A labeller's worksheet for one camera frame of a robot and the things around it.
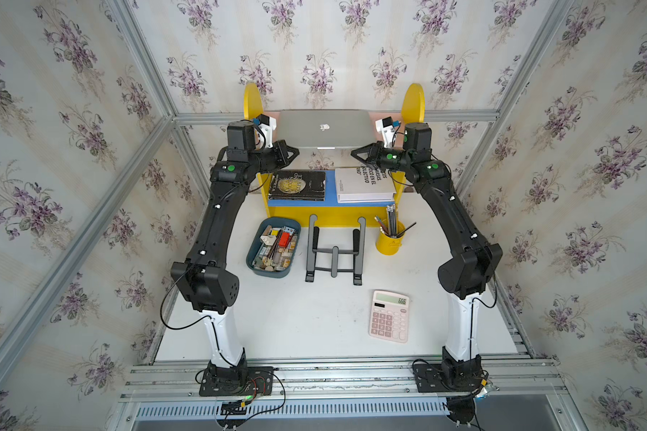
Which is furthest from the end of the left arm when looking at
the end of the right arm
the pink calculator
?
the pink calculator

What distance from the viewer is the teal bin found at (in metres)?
0.95

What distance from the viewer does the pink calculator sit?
818 millimetres
